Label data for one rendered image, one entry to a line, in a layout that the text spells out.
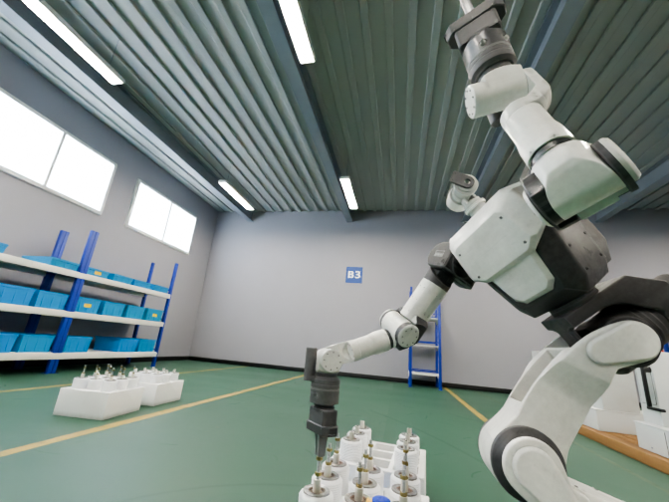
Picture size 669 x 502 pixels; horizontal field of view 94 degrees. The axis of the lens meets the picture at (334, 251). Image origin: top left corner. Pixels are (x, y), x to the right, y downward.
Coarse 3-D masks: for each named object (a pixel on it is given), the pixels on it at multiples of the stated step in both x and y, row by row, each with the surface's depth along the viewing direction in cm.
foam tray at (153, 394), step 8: (144, 384) 280; (152, 384) 279; (160, 384) 282; (168, 384) 293; (176, 384) 304; (144, 392) 278; (152, 392) 277; (160, 392) 283; (168, 392) 293; (176, 392) 305; (144, 400) 276; (152, 400) 275; (160, 400) 283; (168, 400) 294
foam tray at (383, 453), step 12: (384, 444) 160; (372, 456) 140; (384, 456) 148; (420, 456) 145; (384, 468) 127; (420, 468) 130; (348, 480) 127; (384, 480) 124; (420, 480) 121; (420, 492) 120
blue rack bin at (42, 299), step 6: (36, 294) 388; (42, 294) 391; (48, 294) 398; (54, 294) 404; (60, 294) 411; (66, 294) 419; (36, 300) 386; (42, 300) 391; (48, 300) 398; (54, 300) 405; (60, 300) 412; (66, 300) 420; (30, 306) 385; (36, 306) 386; (42, 306) 392; (48, 306) 399; (54, 306) 406; (60, 306) 412
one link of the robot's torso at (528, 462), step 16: (512, 448) 64; (528, 448) 63; (544, 448) 63; (512, 464) 63; (528, 464) 62; (544, 464) 62; (560, 464) 62; (512, 480) 63; (528, 480) 62; (544, 480) 61; (560, 480) 61; (528, 496) 62; (544, 496) 60; (560, 496) 60; (576, 496) 60; (592, 496) 63; (608, 496) 68
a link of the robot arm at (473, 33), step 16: (496, 0) 64; (464, 16) 67; (480, 16) 65; (496, 16) 63; (448, 32) 69; (464, 32) 67; (480, 32) 64; (496, 32) 62; (464, 48) 68; (480, 48) 62; (464, 64) 68
